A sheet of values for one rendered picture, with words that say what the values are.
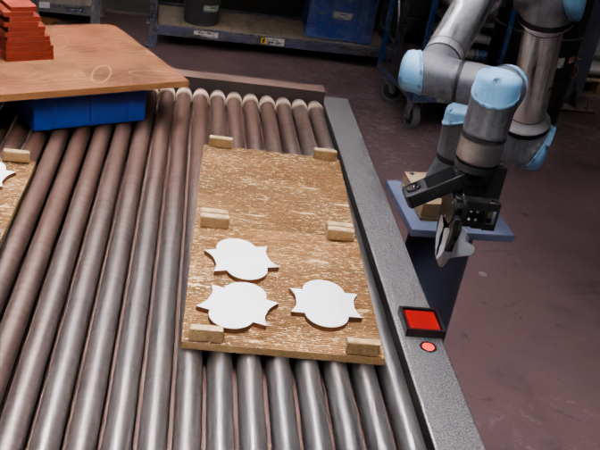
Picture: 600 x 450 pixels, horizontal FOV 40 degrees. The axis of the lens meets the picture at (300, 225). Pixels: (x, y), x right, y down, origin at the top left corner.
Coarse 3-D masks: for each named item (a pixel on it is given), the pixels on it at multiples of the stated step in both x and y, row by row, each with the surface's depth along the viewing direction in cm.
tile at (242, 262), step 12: (228, 240) 166; (240, 240) 166; (204, 252) 161; (216, 252) 161; (228, 252) 162; (240, 252) 162; (252, 252) 163; (264, 252) 164; (216, 264) 157; (228, 264) 158; (240, 264) 158; (252, 264) 159; (264, 264) 160; (228, 276) 156; (240, 276) 155; (252, 276) 155; (264, 276) 156
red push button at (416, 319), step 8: (408, 312) 156; (416, 312) 156; (424, 312) 156; (432, 312) 157; (408, 320) 153; (416, 320) 154; (424, 320) 154; (432, 320) 155; (424, 328) 152; (432, 328) 152
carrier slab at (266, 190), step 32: (224, 160) 201; (256, 160) 204; (288, 160) 207; (320, 160) 210; (224, 192) 186; (256, 192) 189; (288, 192) 191; (320, 192) 194; (256, 224) 175; (288, 224) 178; (320, 224) 180
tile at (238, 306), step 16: (224, 288) 150; (240, 288) 151; (256, 288) 152; (208, 304) 145; (224, 304) 146; (240, 304) 146; (256, 304) 147; (272, 304) 148; (208, 320) 143; (224, 320) 142; (240, 320) 142; (256, 320) 143
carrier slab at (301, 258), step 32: (192, 256) 160; (288, 256) 166; (320, 256) 168; (352, 256) 170; (192, 288) 151; (288, 288) 155; (352, 288) 159; (192, 320) 142; (288, 320) 147; (256, 352) 139; (288, 352) 139; (320, 352) 140
